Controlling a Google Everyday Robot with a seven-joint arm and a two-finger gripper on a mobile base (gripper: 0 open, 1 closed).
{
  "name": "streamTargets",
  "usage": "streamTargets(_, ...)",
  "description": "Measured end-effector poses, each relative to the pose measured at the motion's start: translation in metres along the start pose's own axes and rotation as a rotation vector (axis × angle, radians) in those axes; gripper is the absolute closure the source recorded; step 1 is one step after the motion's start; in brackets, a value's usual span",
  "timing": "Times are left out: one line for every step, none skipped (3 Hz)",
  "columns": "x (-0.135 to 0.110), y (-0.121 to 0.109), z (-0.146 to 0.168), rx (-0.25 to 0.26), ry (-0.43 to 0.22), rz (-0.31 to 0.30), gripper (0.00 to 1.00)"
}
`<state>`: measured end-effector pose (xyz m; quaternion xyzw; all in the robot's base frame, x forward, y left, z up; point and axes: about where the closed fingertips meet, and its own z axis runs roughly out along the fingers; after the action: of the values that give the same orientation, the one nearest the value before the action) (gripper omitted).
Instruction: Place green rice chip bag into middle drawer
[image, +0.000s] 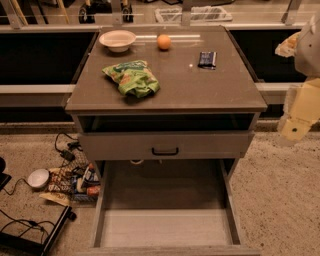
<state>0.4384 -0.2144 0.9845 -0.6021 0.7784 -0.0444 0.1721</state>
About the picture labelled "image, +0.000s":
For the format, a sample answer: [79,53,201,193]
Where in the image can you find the black stand base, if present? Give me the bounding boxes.
[0,206,77,256]

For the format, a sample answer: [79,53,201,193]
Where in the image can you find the closed grey upper drawer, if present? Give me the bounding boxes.
[79,131,254,161]

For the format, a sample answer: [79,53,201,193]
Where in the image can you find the grey drawer cabinet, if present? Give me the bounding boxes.
[64,25,268,174]

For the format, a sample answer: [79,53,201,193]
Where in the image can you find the orange fruit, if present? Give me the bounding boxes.
[157,34,171,50]

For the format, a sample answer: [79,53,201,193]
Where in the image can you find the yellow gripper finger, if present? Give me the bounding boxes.
[278,78,320,142]
[275,32,300,58]

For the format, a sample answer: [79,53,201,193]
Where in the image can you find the white bowl on cabinet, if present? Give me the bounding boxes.
[99,30,136,53]

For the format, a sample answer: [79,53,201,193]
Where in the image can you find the black cable on floor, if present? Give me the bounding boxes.
[0,209,56,244]

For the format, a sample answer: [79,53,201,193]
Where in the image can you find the black power adapter cable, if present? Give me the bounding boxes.
[54,132,84,163]

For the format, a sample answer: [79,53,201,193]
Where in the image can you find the green rice chip bag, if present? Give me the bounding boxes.
[102,60,160,98]

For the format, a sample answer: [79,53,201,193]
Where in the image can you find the pile of snack packets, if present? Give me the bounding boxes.
[40,163,101,206]

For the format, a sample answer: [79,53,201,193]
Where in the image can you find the open grey lower drawer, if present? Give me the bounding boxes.
[90,160,261,256]

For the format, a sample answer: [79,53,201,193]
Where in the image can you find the dark blue snack packet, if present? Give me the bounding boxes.
[198,52,217,70]

